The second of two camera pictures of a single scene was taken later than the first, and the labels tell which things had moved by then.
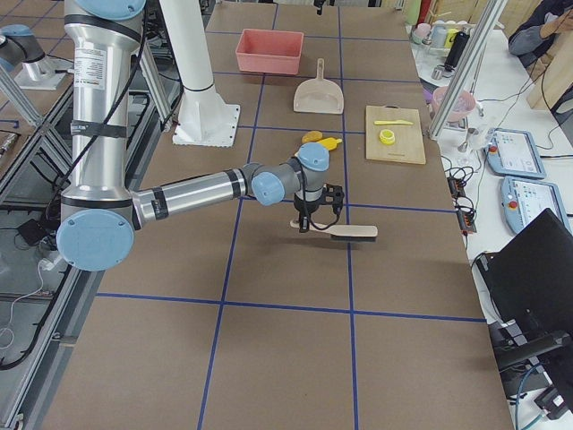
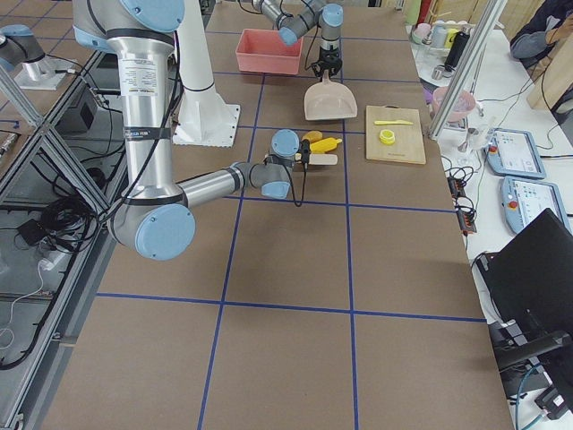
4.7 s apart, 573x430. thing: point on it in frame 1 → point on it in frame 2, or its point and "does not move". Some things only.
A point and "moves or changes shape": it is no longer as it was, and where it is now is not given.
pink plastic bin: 270,51 does not move
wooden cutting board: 393,133 does not move
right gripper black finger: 304,222 → 305,150
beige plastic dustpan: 320,96 moves or changes shape
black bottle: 458,46 does not move
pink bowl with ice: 465,103 does not move
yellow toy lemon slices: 387,136 does not move
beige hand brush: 343,233 moves or changes shape
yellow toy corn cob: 330,142 does not move
